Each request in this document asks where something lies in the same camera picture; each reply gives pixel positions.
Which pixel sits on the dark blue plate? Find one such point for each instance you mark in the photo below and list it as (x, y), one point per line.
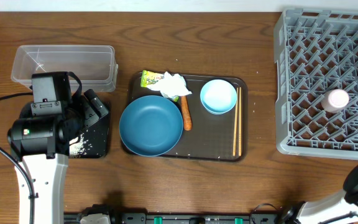
(150, 126)

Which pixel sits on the light blue bowl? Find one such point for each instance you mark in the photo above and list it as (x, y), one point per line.
(218, 96)

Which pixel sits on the white rice pile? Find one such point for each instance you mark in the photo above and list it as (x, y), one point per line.
(78, 146)

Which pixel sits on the white pink cup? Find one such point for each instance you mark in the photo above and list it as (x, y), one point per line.
(335, 100)

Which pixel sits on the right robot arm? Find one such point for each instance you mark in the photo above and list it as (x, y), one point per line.
(341, 207)

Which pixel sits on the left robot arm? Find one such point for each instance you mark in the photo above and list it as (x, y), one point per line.
(42, 180)

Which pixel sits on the black waste tray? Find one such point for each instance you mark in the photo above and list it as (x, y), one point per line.
(48, 128)

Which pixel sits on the grey dishwasher rack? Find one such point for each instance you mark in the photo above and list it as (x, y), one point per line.
(316, 51)

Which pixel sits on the orange carrot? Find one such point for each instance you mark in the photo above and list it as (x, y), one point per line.
(187, 122)

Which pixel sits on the crumpled white tissue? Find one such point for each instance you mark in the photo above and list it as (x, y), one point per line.
(170, 86)

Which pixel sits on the dark brown serving tray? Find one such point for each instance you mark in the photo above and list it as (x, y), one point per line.
(211, 137)

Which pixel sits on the green snack wrapper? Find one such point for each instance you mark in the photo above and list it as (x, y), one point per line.
(150, 79)

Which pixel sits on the left wooden chopstick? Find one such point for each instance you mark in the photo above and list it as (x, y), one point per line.
(235, 124)

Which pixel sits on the clear plastic bin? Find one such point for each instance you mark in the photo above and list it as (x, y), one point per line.
(94, 65)

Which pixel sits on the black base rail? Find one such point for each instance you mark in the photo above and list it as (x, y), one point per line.
(105, 214)

